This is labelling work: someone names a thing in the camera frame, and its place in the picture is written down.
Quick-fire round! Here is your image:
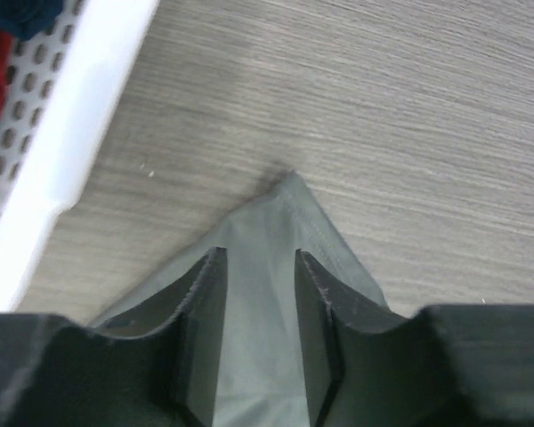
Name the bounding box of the white plastic basket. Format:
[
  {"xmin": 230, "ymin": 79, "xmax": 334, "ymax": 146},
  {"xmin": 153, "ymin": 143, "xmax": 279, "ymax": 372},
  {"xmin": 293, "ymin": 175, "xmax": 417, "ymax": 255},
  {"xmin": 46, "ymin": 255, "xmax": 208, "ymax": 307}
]
[{"xmin": 0, "ymin": 1, "xmax": 158, "ymax": 312}]

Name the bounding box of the grey t shirt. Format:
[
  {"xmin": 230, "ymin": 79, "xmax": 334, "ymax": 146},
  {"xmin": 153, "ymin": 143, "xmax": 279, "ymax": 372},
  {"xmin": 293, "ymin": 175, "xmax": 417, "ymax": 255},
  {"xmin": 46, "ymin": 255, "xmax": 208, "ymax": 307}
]
[{"xmin": 92, "ymin": 172, "xmax": 386, "ymax": 426}]

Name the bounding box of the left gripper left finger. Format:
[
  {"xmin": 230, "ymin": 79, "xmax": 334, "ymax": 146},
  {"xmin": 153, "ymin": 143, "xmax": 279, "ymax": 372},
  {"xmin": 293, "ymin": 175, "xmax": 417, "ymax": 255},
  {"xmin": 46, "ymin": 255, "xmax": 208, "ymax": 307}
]
[{"xmin": 0, "ymin": 247, "xmax": 228, "ymax": 426}]

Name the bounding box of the navy rolled t shirt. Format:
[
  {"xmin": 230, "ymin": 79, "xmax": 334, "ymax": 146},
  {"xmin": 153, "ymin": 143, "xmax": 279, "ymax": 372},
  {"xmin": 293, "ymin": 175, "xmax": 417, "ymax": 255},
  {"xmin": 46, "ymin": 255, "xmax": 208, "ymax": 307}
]
[{"xmin": 0, "ymin": 0, "xmax": 64, "ymax": 40}]

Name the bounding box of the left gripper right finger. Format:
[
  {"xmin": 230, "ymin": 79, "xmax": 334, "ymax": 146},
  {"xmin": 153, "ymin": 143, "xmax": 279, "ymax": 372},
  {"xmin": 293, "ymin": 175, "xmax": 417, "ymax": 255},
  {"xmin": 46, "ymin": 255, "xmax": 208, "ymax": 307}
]
[{"xmin": 295, "ymin": 251, "xmax": 534, "ymax": 426}]

